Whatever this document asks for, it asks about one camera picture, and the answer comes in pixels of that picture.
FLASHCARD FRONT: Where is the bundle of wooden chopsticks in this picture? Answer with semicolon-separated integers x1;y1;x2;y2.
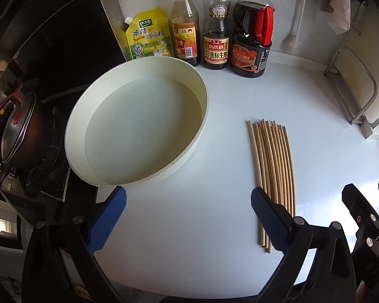
246;118;296;254

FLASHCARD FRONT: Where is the hanging white rag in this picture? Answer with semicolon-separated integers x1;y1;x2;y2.
328;0;352;35

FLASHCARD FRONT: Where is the vinegar bottle orange label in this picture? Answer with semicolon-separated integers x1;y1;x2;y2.
171;0;200;67

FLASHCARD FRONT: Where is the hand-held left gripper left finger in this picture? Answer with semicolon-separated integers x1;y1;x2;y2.
21;186;128;303

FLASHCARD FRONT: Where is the dark sauce jug red handle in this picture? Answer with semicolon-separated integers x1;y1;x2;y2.
230;0;275;78

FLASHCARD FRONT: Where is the glass pot lid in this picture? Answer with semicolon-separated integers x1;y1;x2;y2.
0;92;37;164

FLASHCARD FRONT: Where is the cream cutting board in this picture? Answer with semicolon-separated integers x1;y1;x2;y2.
338;49;379;123

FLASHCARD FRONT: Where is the white round basin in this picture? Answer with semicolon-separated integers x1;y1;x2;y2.
65;56;209;187

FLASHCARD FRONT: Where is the yellow seasoning pouch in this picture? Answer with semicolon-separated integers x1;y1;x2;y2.
124;8;174;61

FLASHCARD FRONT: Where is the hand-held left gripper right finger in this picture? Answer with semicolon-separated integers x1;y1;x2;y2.
250;186;357;303

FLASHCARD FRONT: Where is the white hanging dish brush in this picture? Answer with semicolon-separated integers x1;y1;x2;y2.
280;0;311;51

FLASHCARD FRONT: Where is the soy sauce bottle gold label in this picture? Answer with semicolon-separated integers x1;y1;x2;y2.
203;0;231;70

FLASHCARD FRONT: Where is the metal cutting board rack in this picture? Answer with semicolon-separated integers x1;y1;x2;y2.
324;46;379;139

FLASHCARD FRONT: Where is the dark cooking pot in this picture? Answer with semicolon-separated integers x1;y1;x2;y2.
0;90;57;172

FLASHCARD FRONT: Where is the black gas stove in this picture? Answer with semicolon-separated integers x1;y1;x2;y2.
0;101;99;259

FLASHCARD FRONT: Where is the black glass range hood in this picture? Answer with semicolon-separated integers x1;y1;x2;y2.
0;0;127;81

